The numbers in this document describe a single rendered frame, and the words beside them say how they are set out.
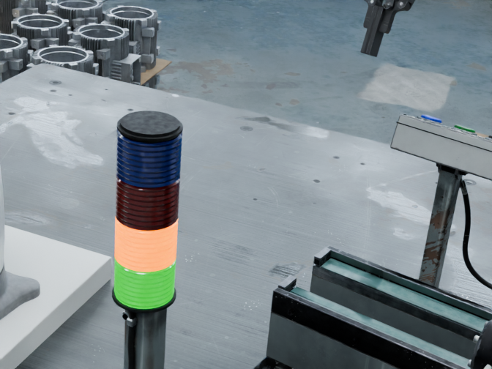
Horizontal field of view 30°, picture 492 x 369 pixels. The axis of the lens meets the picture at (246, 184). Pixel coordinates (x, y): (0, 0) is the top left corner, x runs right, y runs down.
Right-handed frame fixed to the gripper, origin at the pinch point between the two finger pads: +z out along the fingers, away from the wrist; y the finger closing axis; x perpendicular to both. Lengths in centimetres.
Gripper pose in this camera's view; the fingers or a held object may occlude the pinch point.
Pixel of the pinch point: (375, 31)
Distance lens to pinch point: 136.8
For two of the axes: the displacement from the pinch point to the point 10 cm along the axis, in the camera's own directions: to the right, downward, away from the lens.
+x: 4.9, 0.0, 8.7
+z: -2.7, 9.5, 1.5
